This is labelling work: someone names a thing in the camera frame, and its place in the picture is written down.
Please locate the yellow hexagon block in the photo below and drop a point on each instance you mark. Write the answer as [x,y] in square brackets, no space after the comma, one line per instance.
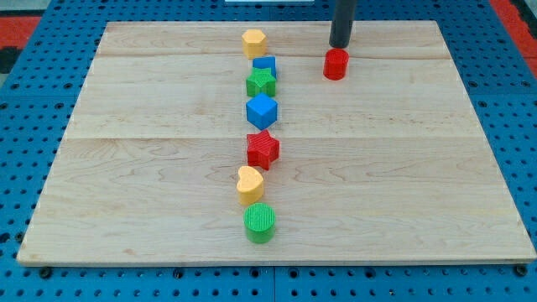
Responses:
[254,43]

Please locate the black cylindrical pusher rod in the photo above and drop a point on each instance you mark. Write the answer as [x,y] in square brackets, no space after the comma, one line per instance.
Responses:
[342,22]

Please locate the blue cube block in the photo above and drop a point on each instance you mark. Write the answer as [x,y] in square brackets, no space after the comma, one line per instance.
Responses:
[262,111]

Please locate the red star block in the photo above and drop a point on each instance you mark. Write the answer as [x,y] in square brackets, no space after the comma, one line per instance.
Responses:
[262,149]

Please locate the yellow heart block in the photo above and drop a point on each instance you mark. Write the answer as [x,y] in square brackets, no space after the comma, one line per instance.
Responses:
[250,185]

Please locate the wooden board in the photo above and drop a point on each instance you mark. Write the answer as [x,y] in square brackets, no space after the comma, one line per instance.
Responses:
[388,166]

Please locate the blue block behind star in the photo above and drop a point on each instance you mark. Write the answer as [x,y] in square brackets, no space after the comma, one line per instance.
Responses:
[266,62]

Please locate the green cylinder block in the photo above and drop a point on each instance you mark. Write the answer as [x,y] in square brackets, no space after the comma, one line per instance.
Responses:
[259,221]

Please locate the red cylinder block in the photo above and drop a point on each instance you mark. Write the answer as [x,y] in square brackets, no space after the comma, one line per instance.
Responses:
[335,65]

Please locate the green star block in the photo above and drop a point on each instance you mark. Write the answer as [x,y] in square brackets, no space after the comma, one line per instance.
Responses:
[261,80]

